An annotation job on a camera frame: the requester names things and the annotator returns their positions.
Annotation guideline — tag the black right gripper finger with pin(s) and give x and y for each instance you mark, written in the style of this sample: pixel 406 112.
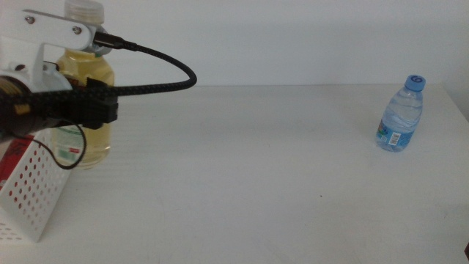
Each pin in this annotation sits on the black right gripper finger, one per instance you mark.
pixel 467 256

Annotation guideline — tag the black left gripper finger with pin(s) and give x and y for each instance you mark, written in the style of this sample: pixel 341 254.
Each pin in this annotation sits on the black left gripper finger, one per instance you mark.
pixel 106 110

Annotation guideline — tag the yellow tea bottle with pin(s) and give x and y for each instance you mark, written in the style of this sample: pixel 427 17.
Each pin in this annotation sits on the yellow tea bottle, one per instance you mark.
pixel 96 141

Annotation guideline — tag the red soda can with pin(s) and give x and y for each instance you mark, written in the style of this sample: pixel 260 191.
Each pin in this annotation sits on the red soda can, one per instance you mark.
pixel 12 157

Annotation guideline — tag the small blue-capped water bottle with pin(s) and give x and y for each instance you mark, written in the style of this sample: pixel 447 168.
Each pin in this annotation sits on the small blue-capped water bottle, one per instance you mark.
pixel 399 121

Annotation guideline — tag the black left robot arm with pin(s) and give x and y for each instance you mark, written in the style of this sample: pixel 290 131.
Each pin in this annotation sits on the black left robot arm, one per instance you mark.
pixel 12 122

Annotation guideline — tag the white perforated plastic basket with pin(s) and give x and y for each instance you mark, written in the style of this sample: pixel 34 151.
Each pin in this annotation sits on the white perforated plastic basket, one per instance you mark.
pixel 33 198

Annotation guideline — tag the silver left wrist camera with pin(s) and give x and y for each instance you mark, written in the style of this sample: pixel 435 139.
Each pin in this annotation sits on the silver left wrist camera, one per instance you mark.
pixel 102 51

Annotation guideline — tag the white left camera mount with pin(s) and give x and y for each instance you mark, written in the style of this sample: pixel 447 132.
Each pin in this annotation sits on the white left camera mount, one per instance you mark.
pixel 55 28

